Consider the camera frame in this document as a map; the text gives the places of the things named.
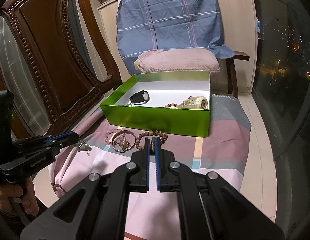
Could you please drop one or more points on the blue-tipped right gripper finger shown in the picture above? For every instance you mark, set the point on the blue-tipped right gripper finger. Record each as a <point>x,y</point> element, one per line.
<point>67,134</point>

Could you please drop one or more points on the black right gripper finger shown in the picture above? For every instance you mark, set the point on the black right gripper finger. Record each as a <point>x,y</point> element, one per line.
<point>63,142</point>

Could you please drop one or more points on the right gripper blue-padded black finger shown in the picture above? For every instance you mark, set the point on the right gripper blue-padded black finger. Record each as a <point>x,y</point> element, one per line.
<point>96,208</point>
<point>209,207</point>

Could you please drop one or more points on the silver bangle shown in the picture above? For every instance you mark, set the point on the silver bangle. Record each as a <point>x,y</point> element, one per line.
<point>128,135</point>

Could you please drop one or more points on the gold flower brooch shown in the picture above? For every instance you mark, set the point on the gold flower brooch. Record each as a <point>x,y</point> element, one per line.
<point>124,144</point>

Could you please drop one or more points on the black wrist watch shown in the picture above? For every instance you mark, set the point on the black wrist watch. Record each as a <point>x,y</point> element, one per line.
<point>140,97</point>

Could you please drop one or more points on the cream digital watch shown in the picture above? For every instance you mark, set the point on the cream digital watch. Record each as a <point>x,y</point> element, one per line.
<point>196,102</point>

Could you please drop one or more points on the person's left hand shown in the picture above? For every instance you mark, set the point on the person's left hand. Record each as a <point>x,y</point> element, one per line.
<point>29,201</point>

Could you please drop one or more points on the pink plaid bed sheet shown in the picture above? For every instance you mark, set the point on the pink plaid bed sheet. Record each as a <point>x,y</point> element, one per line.
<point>154,215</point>

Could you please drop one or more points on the green cardboard box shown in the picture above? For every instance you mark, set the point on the green cardboard box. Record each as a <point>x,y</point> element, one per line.
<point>166,91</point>

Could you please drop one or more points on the pink cushion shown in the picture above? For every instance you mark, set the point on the pink cushion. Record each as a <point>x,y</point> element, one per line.
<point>175,60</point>

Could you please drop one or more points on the carved dark wooden chair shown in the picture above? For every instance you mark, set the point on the carved dark wooden chair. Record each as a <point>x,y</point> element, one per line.
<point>67,88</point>

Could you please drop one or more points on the blue plaid cloth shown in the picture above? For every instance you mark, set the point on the blue plaid cloth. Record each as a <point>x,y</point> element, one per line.
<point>144,25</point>

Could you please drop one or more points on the wooden armchair frame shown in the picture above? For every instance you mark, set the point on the wooden armchair frame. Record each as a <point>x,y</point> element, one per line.
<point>232,86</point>

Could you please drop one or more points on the dark glass window frame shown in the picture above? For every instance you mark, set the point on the dark glass window frame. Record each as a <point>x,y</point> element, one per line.
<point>282,93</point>

